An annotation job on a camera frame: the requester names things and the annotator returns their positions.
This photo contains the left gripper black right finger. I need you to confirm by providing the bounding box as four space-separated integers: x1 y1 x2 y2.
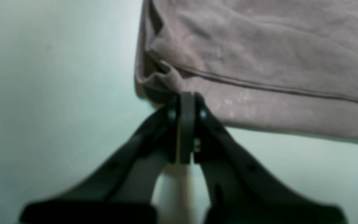
191 93 347 224

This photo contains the mauve t-shirt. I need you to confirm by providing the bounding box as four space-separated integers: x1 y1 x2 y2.
135 0 358 141

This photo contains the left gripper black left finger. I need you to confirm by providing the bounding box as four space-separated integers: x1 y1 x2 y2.
19 95 182 224

